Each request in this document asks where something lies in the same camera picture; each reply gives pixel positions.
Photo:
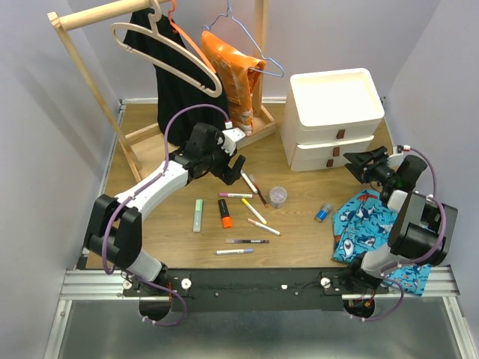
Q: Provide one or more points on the white marker yellow cap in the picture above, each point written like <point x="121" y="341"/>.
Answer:
<point x="254" y="211"/>

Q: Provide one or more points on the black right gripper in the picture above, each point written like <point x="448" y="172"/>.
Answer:
<point x="361" y="158"/>

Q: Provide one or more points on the purple dark marker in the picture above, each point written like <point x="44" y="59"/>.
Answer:
<point x="246" y="241"/>

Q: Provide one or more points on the red transparent pen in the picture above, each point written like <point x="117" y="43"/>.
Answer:
<point x="259" y="193"/>

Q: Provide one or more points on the white three-drawer organizer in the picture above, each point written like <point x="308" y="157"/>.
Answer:
<point x="321" y="103"/>

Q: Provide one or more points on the beige wooden hanger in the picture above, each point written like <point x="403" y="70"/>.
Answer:
<point x="171" y="47"/>

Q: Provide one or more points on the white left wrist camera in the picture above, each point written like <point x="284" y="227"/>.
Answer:
<point x="229" y="139"/>

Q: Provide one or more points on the green transparent highlighter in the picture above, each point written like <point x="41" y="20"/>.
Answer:
<point x="197" y="216"/>

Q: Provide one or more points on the white marker peach cap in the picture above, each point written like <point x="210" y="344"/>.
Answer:
<point x="264" y="227"/>

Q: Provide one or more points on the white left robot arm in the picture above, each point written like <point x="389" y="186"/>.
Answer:
<point x="114" y="230"/>

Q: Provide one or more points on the brown top drawer pull tab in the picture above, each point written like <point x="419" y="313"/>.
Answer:
<point x="340" y="134"/>

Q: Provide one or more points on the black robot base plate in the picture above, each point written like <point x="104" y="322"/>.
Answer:
<point x="247" y="290"/>

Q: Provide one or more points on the white marker grey cap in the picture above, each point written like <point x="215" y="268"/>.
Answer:
<point x="248" y="182"/>

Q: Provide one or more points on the orange tie-dye garment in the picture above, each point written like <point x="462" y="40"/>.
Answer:
<point x="239" y="74"/>

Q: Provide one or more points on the black orange highlighter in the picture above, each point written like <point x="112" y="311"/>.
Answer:
<point x="224" y="213"/>

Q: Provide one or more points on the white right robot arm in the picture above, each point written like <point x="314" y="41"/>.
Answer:
<point x="422" y="232"/>

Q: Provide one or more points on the clear jar of paper clips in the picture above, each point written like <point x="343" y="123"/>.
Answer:
<point x="277" y="197"/>

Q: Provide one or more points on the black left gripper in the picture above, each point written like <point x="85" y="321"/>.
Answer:
<point x="230" y="176"/>

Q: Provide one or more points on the white marker pink cap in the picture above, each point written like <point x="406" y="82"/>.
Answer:
<point x="235" y="195"/>

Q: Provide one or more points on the orange plastic hanger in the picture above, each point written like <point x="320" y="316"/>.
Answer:
<point x="177" y="29"/>

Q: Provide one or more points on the blue shark print cloth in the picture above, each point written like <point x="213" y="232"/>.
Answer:
<point x="363" y="224"/>

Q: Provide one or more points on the blue wire hanger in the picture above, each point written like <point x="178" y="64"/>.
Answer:
<point x="229" y="28"/>

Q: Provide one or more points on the white marker lilac cap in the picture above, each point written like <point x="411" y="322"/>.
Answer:
<point x="234" y="251"/>

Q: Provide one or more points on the blue grey glue stick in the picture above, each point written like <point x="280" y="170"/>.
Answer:
<point x="323" y="212"/>

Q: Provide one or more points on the aluminium frame rail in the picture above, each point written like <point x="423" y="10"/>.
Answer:
<point x="96" y="319"/>

